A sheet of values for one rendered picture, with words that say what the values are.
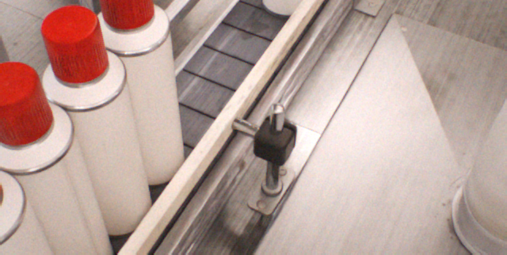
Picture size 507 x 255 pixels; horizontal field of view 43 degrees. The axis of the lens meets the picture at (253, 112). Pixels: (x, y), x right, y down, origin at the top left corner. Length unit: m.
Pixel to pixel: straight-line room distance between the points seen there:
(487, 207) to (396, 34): 0.25
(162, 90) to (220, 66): 0.18
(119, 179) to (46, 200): 0.07
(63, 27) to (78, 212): 0.12
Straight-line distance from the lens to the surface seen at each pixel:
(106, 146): 0.43
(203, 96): 0.61
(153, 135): 0.49
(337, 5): 0.71
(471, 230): 0.53
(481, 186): 0.50
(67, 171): 0.39
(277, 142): 0.52
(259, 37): 0.66
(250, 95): 0.57
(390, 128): 0.60
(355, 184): 0.55
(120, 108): 0.41
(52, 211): 0.41
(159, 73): 0.45
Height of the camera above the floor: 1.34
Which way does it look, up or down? 50 degrees down
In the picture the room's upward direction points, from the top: 2 degrees clockwise
